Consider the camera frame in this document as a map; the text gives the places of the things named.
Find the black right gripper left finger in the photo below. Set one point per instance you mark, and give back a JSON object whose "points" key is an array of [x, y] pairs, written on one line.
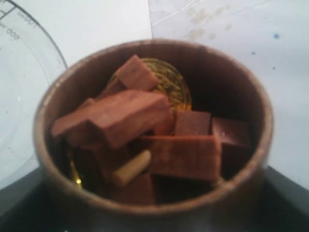
{"points": [[26, 206]]}

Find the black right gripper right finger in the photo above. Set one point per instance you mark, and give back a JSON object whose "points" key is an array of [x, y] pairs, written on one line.
{"points": [[283, 206]]}

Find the brown wooden blocks and coins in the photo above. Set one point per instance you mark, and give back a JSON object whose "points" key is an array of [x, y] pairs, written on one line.
{"points": [[136, 144]]}

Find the round brown wooden cup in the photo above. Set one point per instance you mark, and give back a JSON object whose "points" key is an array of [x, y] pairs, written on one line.
{"points": [[217, 82]]}

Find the clear plastic shaker cup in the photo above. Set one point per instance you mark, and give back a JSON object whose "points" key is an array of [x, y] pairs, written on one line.
{"points": [[30, 61]]}

